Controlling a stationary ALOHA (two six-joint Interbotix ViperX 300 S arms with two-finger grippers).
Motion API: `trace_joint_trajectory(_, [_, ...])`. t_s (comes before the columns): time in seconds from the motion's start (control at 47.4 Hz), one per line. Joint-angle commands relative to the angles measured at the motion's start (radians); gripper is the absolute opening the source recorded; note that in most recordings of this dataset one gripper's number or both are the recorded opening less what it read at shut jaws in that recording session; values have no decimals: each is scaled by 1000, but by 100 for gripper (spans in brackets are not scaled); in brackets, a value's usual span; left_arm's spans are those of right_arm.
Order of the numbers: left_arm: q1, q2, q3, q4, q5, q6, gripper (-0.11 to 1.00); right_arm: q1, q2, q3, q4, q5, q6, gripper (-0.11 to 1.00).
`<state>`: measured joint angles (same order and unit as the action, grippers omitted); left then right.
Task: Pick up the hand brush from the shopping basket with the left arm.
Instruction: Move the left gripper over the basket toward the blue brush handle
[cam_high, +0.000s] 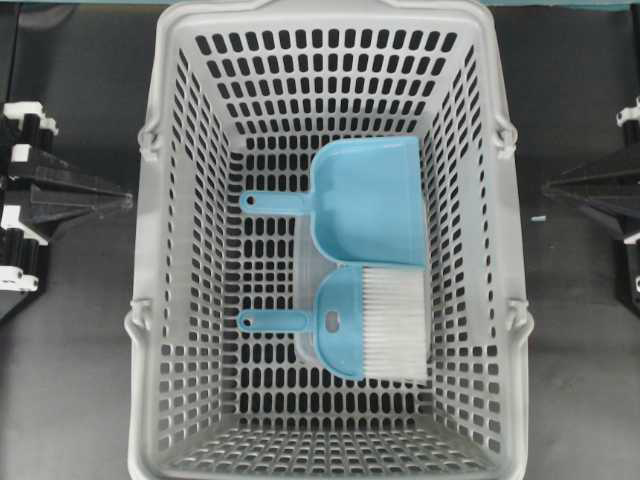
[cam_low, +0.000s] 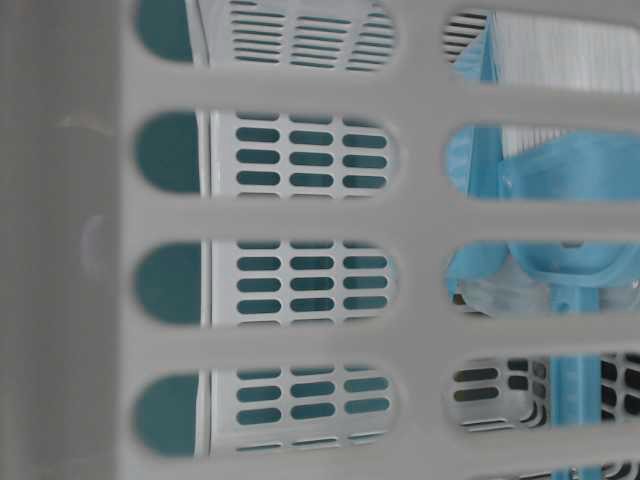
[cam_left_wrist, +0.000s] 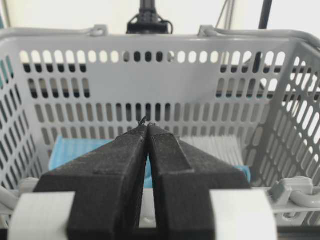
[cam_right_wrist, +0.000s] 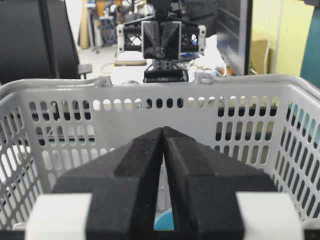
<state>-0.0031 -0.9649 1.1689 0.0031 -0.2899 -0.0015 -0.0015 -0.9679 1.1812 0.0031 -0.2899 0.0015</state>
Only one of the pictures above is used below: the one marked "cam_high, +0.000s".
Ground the blue white hand brush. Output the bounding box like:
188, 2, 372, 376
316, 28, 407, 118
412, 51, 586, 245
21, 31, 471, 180
237, 267, 430, 383

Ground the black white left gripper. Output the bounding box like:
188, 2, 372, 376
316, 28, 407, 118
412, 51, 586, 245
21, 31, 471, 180
1, 101, 133, 292

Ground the grey plastic shopping basket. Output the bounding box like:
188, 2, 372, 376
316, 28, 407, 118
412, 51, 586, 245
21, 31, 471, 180
125, 1, 534, 479

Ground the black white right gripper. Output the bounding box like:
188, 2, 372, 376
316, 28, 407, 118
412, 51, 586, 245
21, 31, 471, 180
542, 97, 640, 306

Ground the light blue plastic dustpan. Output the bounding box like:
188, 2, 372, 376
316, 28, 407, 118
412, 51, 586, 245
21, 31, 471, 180
239, 136, 427, 269

